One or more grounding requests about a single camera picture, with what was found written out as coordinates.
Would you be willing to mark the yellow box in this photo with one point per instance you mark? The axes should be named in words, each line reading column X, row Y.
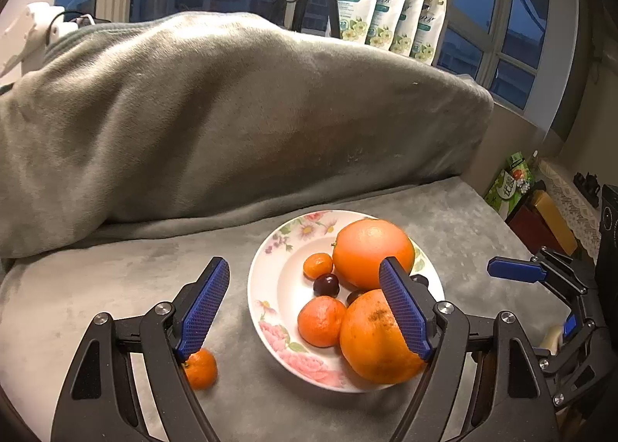
column 553, row 217

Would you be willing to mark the large speckled orange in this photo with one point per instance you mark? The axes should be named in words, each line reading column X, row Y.
column 374, row 340

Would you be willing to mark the white power adapter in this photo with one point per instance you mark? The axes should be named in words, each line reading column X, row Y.
column 36, row 32

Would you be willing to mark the white floral plate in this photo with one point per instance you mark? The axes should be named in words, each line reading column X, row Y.
column 280, row 287

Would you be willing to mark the medium round tangerine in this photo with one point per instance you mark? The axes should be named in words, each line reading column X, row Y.
column 321, row 322

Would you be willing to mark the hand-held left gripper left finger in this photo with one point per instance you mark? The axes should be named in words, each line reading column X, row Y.
column 203, row 307

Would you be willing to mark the green printed box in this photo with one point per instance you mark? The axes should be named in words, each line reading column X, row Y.
column 507, row 186

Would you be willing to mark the white lace cloth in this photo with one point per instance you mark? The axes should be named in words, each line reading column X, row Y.
column 569, row 205

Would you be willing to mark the grey fleece blanket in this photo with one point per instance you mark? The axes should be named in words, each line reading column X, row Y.
column 217, row 133

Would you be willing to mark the mandarin with stem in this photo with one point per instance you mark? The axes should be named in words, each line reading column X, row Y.
column 203, row 369

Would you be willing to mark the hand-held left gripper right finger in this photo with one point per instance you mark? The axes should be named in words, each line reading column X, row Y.
column 403, row 307

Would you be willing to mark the smooth oval orange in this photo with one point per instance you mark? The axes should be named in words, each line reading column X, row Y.
column 371, row 251

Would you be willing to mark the dark red box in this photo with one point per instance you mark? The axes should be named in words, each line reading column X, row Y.
column 531, row 229

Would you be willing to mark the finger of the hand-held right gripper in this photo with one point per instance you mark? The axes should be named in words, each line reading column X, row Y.
column 512, row 268
column 572, row 328

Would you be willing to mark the white rounded object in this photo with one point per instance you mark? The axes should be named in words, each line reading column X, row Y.
column 552, row 339

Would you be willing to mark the black figurine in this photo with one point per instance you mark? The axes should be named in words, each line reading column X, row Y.
column 586, row 186

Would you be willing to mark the small kumquat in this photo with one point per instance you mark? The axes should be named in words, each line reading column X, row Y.
column 317, row 265

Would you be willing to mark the dark purple passion fruit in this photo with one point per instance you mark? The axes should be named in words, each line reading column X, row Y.
column 326, row 285
column 355, row 296

